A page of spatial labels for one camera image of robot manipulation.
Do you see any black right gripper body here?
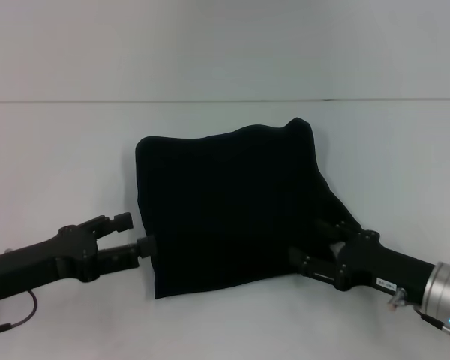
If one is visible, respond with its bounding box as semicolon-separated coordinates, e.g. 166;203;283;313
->
331;229;436;308

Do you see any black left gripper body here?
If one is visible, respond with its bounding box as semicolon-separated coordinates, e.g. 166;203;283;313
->
0;223;101;301

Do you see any black t-shirt with FREE print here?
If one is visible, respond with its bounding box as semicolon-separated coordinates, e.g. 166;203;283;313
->
133;117;365;301

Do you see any silver right gripper cable plug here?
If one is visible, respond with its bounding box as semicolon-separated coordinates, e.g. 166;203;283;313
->
385;286;408;311

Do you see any thin dark left gripper cable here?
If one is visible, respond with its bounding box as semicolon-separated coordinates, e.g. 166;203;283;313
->
0;288;39;335

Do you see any thin dark gripper cable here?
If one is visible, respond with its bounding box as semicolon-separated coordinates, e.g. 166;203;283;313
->
412;305;444;330
0;288;39;335

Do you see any thin dark right gripper cable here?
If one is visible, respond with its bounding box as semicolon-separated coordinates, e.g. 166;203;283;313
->
412;305;444;330

